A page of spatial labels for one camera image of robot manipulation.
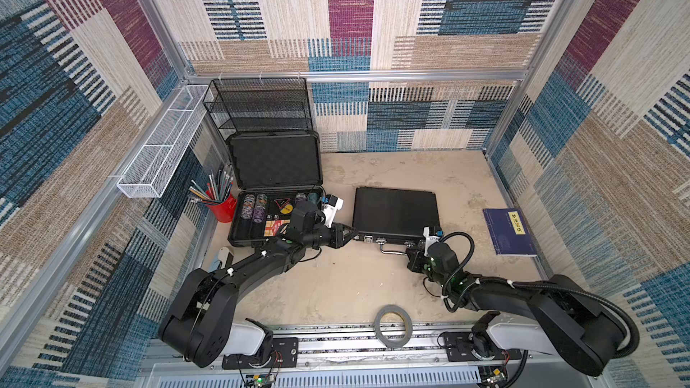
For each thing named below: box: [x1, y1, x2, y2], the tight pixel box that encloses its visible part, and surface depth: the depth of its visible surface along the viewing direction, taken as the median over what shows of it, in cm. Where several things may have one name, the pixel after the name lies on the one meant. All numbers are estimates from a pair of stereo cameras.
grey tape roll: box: [373, 304, 413, 349], surface depth 79 cm
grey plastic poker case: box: [226, 131, 325, 247], surface depth 99 cm
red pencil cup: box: [210, 193, 238, 223], surface depth 98 cm
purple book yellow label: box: [482, 208, 539, 257], surface depth 97 cm
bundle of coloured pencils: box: [187, 169, 234, 204], surface depth 97 cm
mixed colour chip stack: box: [240, 194, 257, 221], surface depth 101 cm
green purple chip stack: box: [252, 193, 268, 224], surface depth 101 cm
